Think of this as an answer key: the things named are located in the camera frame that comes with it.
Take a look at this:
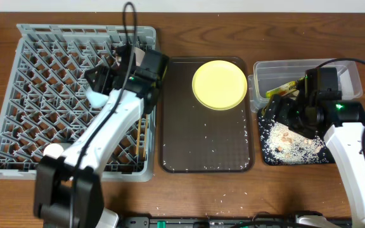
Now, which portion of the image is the light blue bowl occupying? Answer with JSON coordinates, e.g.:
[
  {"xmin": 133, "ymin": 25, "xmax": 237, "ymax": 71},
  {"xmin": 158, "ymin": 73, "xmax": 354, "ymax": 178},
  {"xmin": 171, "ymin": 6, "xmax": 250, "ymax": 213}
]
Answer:
[{"xmin": 86, "ymin": 87, "xmax": 109, "ymax": 108}]

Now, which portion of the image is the green snack wrapper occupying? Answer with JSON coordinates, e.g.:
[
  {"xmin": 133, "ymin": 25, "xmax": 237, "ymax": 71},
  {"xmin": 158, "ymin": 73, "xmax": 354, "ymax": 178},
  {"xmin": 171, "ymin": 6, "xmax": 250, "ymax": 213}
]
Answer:
[{"xmin": 266, "ymin": 78, "xmax": 303, "ymax": 98}]

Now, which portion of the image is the white bowl with food scraps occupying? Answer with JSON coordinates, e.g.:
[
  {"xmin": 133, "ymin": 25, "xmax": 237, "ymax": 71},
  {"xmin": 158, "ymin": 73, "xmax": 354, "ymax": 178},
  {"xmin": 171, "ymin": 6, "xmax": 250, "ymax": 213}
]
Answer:
[{"xmin": 115, "ymin": 46, "xmax": 145, "ymax": 66}]

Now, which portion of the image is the wooden chopstick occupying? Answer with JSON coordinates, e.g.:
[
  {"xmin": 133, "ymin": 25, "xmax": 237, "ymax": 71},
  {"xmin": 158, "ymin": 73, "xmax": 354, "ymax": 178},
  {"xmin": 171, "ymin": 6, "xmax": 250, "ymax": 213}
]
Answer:
[
  {"xmin": 136, "ymin": 120, "xmax": 141, "ymax": 160},
  {"xmin": 143, "ymin": 115, "xmax": 150, "ymax": 160}
]

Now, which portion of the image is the yellow round plate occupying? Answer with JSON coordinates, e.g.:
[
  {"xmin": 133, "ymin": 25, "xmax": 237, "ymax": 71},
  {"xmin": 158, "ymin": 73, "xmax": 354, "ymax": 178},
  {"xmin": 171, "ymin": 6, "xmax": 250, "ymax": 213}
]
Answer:
[{"xmin": 191, "ymin": 60, "xmax": 248, "ymax": 111}]

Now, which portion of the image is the white plastic cup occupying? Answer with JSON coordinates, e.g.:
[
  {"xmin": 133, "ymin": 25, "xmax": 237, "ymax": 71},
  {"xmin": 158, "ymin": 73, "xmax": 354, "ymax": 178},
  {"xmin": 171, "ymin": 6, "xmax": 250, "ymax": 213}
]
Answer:
[{"xmin": 43, "ymin": 143, "xmax": 65, "ymax": 159}]

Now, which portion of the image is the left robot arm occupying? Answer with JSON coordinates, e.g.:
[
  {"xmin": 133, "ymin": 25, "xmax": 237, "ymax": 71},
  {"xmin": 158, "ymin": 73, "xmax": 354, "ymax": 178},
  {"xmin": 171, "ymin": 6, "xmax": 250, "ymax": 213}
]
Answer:
[{"xmin": 33, "ymin": 44, "xmax": 169, "ymax": 227}]

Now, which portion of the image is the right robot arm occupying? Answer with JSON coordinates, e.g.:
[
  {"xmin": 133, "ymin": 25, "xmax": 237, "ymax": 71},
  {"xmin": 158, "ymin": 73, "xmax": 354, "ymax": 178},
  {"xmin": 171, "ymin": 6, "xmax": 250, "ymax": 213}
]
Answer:
[{"xmin": 260, "ymin": 67, "xmax": 365, "ymax": 227}]

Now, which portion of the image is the black waste tray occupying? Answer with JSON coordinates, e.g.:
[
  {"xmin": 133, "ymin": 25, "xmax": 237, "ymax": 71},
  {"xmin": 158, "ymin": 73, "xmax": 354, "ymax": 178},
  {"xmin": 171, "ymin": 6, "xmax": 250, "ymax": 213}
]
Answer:
[{"xmin": 257, "ymin": 106, "xmax": 365, "ymax": 167}]

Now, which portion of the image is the clear plastic waste bin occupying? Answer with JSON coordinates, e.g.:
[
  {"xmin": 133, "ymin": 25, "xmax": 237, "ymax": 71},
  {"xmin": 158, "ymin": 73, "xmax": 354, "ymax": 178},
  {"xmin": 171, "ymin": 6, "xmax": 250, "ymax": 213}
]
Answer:
[{"xmin": 248, "ymin": 59, "xmax": 363, "ymax": 113}]

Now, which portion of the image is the grey plastic dishwasher rack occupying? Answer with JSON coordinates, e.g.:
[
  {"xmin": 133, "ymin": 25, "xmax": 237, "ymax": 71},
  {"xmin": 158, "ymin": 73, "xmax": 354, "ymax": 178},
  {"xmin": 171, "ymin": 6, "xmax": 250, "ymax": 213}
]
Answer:
[{"xmin": 0, "ymin": 24, "xmax": 158, "ymax": 180}]

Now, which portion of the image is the pile of rice scraps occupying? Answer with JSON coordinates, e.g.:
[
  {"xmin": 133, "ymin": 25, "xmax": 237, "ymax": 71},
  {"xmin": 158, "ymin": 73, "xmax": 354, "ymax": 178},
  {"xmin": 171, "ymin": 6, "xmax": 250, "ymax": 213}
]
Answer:
[{"xmin": 259, "ymin": 122, "xmax": 332, "ymax": 166}]

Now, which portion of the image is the dark brown serving tray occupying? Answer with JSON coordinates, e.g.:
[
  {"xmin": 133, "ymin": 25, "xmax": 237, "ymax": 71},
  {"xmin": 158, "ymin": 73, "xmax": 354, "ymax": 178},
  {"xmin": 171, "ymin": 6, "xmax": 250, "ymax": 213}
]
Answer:
[{"xmin": 157, "ymin": 57, "xmax": 255, "ymax": 173}]

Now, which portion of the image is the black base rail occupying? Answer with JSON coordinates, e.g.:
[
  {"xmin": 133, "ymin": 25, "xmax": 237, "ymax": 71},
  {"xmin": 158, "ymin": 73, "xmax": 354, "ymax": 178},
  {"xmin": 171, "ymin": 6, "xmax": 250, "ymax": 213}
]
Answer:
[{"xmin": 118, "ymin": 215, "xmax": 351, "ymax": 228}]

